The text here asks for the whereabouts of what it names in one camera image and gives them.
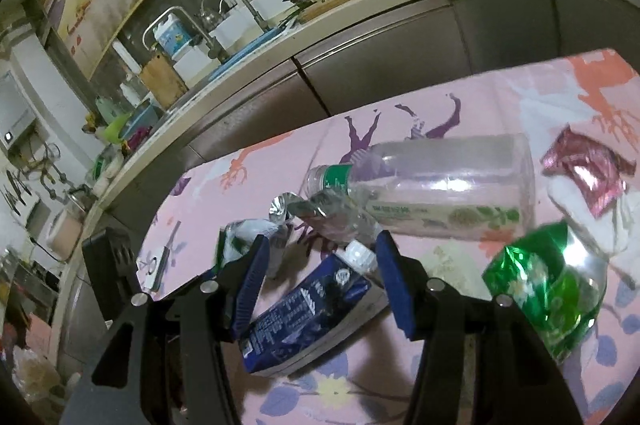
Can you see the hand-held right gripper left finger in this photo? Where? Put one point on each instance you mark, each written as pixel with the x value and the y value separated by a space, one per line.
pixel 250 285

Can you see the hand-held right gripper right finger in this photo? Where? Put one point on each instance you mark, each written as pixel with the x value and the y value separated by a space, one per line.
pixel 395 285

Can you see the green and white wrapper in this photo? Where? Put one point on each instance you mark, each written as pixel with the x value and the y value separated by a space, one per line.
pixel 240 232

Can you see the blue drink carton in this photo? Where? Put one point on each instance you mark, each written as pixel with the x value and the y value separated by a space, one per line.
pixel 310 305

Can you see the crushed small clear bottle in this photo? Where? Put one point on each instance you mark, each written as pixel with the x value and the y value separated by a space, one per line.
pixel 340 222

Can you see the large clear plastic bottle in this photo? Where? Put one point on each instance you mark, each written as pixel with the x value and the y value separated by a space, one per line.
pixel 440 175

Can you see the green foil snack bag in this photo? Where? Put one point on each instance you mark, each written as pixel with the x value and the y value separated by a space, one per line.
pixel 540 290

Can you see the pink foil wrapper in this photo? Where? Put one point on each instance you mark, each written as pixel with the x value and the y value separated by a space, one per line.
pixel 590 170

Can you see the white tissue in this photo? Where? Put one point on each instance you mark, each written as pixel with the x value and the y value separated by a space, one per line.
pixel 620 230

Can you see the pink jar with lid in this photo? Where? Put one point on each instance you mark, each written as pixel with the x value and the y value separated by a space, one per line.
pixel 65 230

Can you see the lime green cloth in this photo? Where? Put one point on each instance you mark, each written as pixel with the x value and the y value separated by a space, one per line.
pixel 116 127

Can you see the blue plastic basin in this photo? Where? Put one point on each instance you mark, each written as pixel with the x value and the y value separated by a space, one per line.
pixel 140 120

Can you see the wooden chopping block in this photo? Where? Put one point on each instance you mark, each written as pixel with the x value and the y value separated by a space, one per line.
pixel 162 80

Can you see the pink printed tablecloth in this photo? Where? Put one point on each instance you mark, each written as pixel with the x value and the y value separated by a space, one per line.
pixel 500 105

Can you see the blue and white detergent jug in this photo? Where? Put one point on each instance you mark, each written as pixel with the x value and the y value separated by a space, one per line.
pixel 172 36

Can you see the steel kitchen counter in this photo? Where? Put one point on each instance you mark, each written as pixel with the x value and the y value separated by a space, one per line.
pixel 400 40

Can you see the low chrome faucet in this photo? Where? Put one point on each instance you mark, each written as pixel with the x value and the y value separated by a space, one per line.
pixel 192 25

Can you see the white wall water heater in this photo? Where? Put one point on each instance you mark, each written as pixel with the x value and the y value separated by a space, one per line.
pixel 15 115

